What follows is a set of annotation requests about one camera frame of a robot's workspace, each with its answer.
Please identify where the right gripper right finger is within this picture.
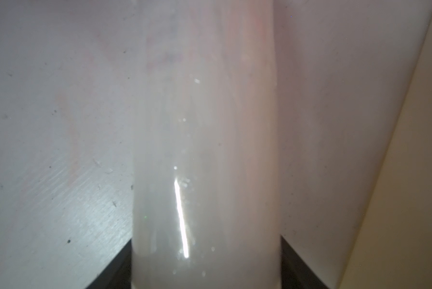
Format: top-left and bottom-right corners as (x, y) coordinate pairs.
(281, 237), (328, 289)

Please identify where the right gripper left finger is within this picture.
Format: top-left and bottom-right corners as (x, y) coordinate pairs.
(86, 240), (132, 289)

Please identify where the plastic wrap roll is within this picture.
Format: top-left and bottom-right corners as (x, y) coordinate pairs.
(131, 1), (282, 289)

